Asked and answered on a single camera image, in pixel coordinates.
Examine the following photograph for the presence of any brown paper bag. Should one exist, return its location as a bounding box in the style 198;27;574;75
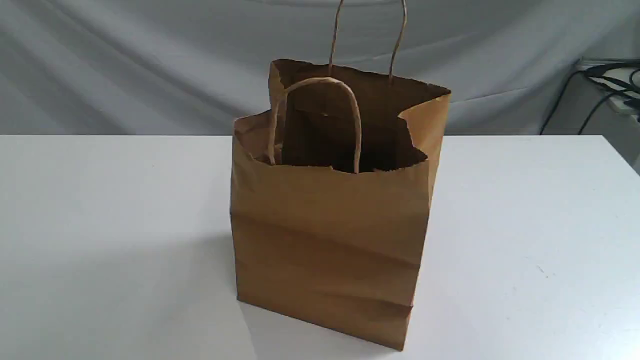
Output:
230;0;451;351

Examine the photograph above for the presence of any black cables bundle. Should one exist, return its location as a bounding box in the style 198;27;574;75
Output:
540;59;640;136

